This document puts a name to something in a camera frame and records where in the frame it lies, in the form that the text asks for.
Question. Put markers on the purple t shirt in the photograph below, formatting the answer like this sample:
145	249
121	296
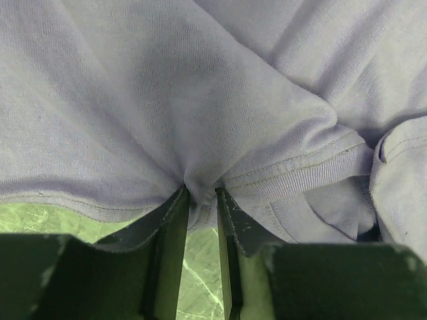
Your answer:
312	114

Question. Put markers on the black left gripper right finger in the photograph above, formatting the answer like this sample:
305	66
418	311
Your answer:
264	277

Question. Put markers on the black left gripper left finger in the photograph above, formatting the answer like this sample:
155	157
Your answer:
133	273

